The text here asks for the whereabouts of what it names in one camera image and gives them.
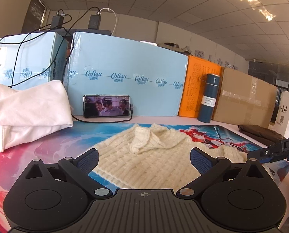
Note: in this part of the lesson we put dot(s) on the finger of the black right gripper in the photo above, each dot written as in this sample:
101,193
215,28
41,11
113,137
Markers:
267,155

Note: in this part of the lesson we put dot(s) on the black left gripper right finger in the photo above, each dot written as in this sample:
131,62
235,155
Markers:
234,196

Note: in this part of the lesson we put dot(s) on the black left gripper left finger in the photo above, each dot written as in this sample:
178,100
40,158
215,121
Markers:
48,197

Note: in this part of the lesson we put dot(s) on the cream knitted vest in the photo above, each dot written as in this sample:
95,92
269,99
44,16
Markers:
154,157

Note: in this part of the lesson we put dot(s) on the folded dark brown garment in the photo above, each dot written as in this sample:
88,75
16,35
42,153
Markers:
263,135

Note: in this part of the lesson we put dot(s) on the white paper bag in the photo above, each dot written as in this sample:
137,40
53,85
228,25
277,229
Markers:
281,125

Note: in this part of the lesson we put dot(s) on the anime printed desk mat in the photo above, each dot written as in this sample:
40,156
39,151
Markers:
76,140

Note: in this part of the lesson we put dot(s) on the brown cardboard box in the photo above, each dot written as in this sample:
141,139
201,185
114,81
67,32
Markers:
244,100

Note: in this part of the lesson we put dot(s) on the dark blue thermos bottle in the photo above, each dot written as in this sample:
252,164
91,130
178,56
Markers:
209,98

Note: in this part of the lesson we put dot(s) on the white cloth bag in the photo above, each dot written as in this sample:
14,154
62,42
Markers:
27,115

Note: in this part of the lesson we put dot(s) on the black smartphone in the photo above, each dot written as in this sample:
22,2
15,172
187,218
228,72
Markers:
106,106

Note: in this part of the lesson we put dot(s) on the orange cardboard box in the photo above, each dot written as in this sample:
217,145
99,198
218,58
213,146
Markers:
194,86

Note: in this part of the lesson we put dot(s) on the large light blue box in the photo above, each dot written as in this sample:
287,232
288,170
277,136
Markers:
153,77

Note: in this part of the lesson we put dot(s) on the black power adapter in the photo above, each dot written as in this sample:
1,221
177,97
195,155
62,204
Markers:
57,20
94,21

